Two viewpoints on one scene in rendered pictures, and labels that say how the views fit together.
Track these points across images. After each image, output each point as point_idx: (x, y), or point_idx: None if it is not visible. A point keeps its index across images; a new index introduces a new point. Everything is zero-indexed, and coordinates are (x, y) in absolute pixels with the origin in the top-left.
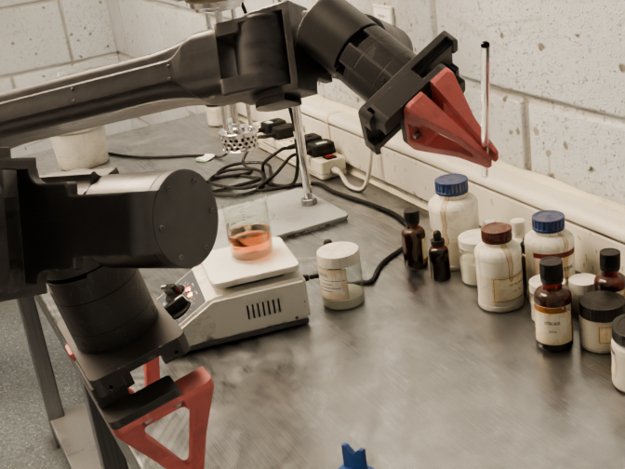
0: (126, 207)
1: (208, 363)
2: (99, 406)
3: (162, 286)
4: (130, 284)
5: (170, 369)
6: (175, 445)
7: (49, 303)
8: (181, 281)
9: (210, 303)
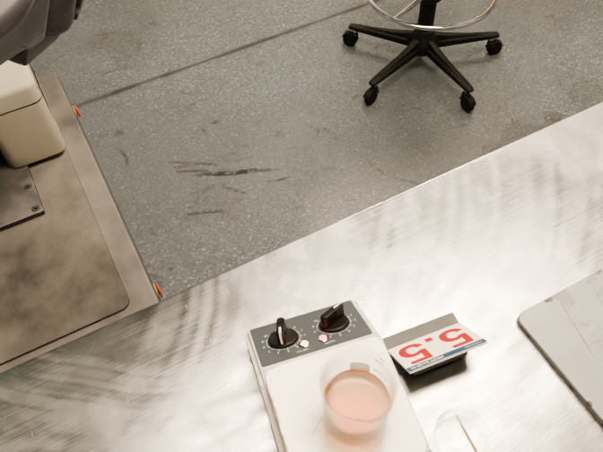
0: None
1: (224, 392)
2: None
3: (337, 303)
4: None
5: (221, 351)
6: (59, 383)
7: (419, 186)
8: (357, 325)
9: (258, 374)
